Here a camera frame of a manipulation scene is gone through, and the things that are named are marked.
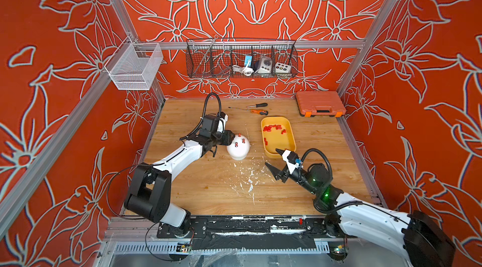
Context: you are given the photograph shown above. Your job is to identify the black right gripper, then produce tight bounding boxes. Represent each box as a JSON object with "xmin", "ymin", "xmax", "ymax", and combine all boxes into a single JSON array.
[{"xmin": 265, "ymin": 151, "xmax": 320, "ymax": 197}]

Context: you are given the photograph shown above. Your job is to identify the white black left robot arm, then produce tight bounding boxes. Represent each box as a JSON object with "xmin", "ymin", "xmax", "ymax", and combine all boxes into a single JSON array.
[{"xmin": 124, "ymin": 93, "xmax": 235, "ymax": 237}]

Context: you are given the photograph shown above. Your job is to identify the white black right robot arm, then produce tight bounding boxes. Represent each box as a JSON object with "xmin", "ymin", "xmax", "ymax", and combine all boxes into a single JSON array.
[{"xmin": 265, "ymin": 149, "xmax": 456, "ymax": 266}]

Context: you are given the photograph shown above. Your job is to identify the white dome screw fixture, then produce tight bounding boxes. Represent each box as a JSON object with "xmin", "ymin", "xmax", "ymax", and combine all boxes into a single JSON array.
[{"xmin": 227, "ymin": 134, "xmax": 251, "ymax": 160}]

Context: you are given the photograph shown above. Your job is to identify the yellow plastic tray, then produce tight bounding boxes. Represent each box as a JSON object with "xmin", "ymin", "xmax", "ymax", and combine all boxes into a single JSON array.
[{"xmin": 261, "ymin": 116, "xmax": 297, "ymax": 159}]

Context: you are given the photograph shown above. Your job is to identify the small black screwdriver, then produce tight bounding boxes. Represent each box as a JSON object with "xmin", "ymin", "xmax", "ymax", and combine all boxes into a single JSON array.
[{"xmin": 246, "ymin": 103, "xmax": 268, "ymax": 109}]

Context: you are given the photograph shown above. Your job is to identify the orange plastic tool case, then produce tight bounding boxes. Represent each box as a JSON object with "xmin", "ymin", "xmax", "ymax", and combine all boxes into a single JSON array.
[{"xmin": 295, "ymin": 91, "xmax": 346, "ymax": 118}]

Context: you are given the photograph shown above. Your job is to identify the blue grey power strip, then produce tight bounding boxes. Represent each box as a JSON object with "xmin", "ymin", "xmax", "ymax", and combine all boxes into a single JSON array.
[{"xmin": 244, "ymin": 55, "xmax": 252, "ymax": 68}]

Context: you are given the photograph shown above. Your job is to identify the white button box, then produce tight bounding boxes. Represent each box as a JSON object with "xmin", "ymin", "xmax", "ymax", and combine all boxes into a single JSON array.
[{"xmin": 274, "ymin": 62, "xmax": 291, "ymax": 76}]

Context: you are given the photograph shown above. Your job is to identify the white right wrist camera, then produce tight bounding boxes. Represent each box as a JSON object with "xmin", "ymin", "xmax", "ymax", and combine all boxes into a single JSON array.
[{"xmin": 281, "ymin": 150, "xmax": 303, "ymax": 174}]

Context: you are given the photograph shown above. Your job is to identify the orange handled long screwdriver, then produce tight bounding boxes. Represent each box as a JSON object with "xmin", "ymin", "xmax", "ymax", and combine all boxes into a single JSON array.
[{"xmin": 229, "ymin": 107, "xmax": 269, "ymax": 116}]

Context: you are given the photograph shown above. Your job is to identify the black wire wall basket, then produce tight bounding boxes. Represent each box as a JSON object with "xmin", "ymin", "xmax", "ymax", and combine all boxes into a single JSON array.
[{"xmin": 186, "ymin": 37, "xmax": 299, "ymax": 79}]

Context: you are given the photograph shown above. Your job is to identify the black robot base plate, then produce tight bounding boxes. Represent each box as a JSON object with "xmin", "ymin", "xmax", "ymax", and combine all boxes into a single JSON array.
[{"xmin": 156, "ymin": 216, "xmax": 358, "ymax": 251}]

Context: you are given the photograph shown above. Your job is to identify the clear plastic wall bin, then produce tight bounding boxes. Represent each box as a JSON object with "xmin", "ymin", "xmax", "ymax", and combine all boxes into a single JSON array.
[{"xmin": 104, "ymin": 37, "xmax": 164, "ymax": 91}]

